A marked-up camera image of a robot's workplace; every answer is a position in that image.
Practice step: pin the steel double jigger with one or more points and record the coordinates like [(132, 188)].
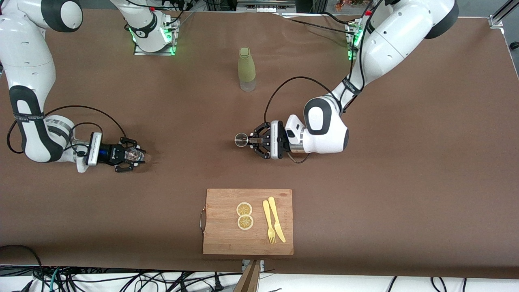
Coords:
[(241, 140)]

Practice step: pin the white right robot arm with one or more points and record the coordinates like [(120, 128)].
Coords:
[(28, 61)]

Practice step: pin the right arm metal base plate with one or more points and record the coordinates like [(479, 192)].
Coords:
[(140, 52)]

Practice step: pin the wooden post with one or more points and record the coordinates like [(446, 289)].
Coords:
[(249, 280)]

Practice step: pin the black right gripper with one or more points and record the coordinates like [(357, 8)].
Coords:
[(110, 154)]

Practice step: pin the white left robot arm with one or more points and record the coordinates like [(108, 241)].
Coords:
[(389, 40)]

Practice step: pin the brown table cover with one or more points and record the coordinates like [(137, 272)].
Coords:
[(405, 182)]

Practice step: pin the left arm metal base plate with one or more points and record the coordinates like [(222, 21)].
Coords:
[(352, 56)]

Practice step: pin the grey equipment box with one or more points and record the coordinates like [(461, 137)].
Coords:
[(265, 6)]

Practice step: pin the clear glass cup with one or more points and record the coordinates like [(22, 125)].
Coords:
[(134, 154)]

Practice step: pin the wooden cutting board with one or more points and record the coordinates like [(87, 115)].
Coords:
[(227, 235)]

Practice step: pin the green sleeved glass bottle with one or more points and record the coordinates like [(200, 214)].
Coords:
[(246, 67)]

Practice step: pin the yellow plastic knife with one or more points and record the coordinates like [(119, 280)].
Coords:
[(275, 219)]

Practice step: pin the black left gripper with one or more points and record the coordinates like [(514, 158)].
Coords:
[(265, 140)]

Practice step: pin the yellow plastic fork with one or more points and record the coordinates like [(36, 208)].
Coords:
[(267, 219)]

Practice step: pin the lemon slice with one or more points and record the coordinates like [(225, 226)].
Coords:
[(244, 209), (245, 222)]

